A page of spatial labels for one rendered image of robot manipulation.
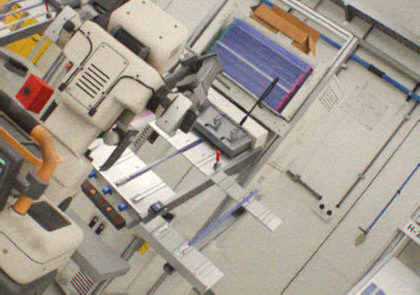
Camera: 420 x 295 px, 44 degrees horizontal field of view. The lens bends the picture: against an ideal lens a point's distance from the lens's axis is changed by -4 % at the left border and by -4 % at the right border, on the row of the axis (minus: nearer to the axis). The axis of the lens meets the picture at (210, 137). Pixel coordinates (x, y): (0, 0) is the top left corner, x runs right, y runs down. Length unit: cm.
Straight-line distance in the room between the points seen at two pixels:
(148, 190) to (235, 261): 192
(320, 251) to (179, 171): 131
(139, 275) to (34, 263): 134
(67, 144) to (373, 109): 280
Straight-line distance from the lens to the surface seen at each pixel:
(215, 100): 264
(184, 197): 228
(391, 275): 229
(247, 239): 407
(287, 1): 279
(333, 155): 397
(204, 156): 245
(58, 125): 159
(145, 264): 252
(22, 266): 124
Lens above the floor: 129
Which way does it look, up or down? 4 degrees down
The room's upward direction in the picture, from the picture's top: 38 degrees clockwise
